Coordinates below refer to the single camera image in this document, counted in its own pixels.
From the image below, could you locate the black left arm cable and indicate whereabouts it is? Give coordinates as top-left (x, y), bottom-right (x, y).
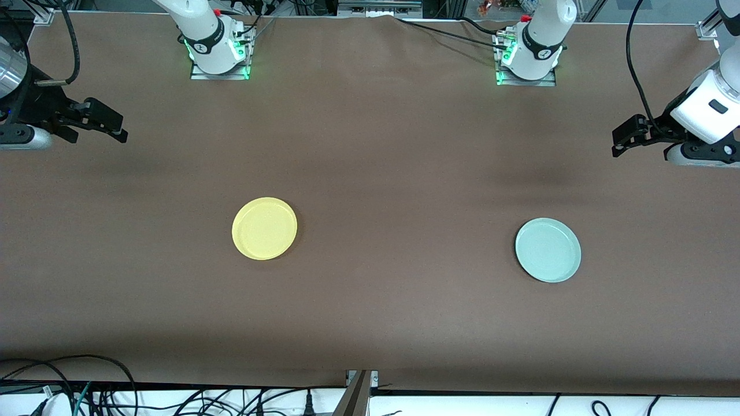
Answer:
top-left (626, 0), bottom-right (667, 137)

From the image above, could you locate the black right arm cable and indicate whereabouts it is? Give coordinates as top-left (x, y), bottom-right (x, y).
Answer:
top-left (34, 0), bottom-right (81, 87)

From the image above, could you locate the white plastic device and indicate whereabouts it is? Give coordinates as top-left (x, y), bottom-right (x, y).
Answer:
top-left (34, 393), bottom-right (73, 416)

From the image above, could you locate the yellow plate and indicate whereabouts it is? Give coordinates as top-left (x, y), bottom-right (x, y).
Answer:
top-left (232, 197), bottom-right (298, 261)

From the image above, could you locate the brown table cover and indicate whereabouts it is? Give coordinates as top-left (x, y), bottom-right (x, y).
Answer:
top-left (0, 12), bottom-right (740, 391)

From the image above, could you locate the aluminium profile bar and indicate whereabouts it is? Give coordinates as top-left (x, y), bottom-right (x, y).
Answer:
top-left (332, 370), bottom-right (379, 416)

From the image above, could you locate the long looping black cable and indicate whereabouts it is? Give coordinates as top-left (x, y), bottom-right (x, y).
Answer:
top-left (0, 354), bottom-right (138, 416)

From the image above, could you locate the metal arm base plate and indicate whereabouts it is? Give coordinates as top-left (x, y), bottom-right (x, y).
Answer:
top-left (190, 26), bottom-right (257, 81)
top-left (494, 32), bottom-right (558, 88)

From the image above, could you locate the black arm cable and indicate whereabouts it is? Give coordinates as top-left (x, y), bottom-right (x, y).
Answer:
top-left (34, 0), bottom-right (81, 87)
top-left (626, 0), bottom-right (667, 137)

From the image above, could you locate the pale green plate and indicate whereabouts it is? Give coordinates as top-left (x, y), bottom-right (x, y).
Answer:
top-left (515, 217), bottom-right (582, 284)

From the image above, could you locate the silver metal rail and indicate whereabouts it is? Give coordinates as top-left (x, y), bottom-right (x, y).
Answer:
top-left (337, 0), bottom-right (424, 18)

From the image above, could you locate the teal cable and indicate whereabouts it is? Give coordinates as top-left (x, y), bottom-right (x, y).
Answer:
top-left (72, 381), bottom-right (93, 416)

